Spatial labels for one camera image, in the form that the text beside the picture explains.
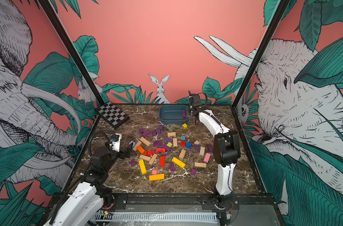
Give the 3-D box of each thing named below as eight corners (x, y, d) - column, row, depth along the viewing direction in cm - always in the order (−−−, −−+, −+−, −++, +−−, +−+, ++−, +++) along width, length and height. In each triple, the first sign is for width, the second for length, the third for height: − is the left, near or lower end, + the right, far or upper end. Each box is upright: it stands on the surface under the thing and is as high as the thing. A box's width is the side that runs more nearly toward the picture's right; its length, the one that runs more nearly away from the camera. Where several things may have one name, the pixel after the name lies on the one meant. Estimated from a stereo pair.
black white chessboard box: (96, 112, 117) (94, 110, 115) (111, 103, 125) (109, 100, 122) (115, 128, 107) (114, 126, 104) (130, 117, 114) (129, 114, 112)
